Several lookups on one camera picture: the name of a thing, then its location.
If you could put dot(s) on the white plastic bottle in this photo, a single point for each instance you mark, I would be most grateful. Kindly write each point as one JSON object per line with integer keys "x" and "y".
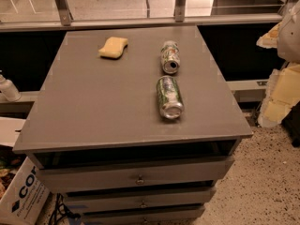
{"x": 8, "y": 89}

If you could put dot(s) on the middle grey drawer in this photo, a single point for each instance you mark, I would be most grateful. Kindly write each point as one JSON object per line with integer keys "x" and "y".
{"x": 140, "y": 199}

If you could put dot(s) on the top grey drawer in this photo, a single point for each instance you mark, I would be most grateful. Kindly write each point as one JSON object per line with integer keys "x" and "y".
{"x": 133, "y": 175}

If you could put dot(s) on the green white can far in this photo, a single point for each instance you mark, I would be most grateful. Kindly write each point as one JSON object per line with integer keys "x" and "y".
{"x": 169, "y": 57}

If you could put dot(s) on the grey drawer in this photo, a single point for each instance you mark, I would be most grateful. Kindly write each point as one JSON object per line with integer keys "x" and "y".
{"x": 144, "y": 216}
{"x": 133, "y": 175}
{"x": 140, "y": 199}

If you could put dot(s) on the grey metal window frame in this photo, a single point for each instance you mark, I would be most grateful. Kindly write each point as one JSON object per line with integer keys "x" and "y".
{"x": 33, "y": 15}

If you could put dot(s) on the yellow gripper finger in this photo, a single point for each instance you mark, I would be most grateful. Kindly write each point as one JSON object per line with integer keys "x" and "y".
{"x": 281, "y": 95}
{"x": 269, "y": 39}

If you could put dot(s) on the bottom grey drawer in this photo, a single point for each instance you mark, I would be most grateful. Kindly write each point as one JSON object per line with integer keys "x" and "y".
{"x": 144, "y": 216}

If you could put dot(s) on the yellow sponge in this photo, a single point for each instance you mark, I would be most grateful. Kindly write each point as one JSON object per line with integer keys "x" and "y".
{"x": 113, "y": 47}

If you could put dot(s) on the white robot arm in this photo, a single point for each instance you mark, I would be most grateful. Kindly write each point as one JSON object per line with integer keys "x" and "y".
{"x": 289, "y": 36}

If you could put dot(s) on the grey drawer cabinet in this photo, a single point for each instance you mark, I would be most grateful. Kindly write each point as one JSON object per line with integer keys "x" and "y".
{"x": 93, "y": 111}

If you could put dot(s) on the white cardboard box blue print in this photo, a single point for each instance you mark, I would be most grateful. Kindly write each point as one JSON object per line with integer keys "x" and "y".
{"x": 23, "y": 200}

